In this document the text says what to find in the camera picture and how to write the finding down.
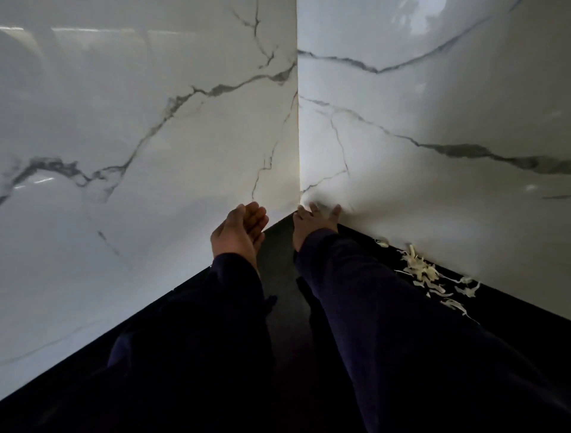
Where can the person's right forearm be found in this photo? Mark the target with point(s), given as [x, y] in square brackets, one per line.
[424, 348]

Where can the white vegetable peels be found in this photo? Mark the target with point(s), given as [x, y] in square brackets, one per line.
[424, 272]

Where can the person's left forearm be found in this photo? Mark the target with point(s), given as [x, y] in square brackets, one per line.
[178, 357]

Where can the person's right hand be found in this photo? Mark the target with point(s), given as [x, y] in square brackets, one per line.
[314, 223]

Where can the person's left hand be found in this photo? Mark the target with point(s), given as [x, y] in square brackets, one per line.
[238, 234]

